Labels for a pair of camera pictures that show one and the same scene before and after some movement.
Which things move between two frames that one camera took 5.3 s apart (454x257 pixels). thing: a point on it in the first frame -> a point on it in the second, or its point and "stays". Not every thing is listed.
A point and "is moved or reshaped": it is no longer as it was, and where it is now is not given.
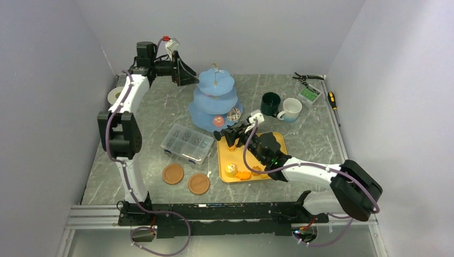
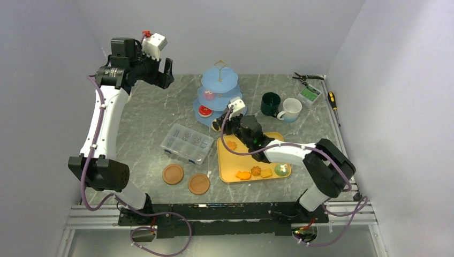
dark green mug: (270, 104) stays
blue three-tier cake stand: (214, 96) is moved or reshaped
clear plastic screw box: (188, 143) stays
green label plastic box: (309, 95) stays
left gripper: (183, 75) -> (161, 80)
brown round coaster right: (198, 183) stays
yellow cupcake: (231, 169) -> (219, 129)
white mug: (292, 107) stays
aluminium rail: (105, 217) stays
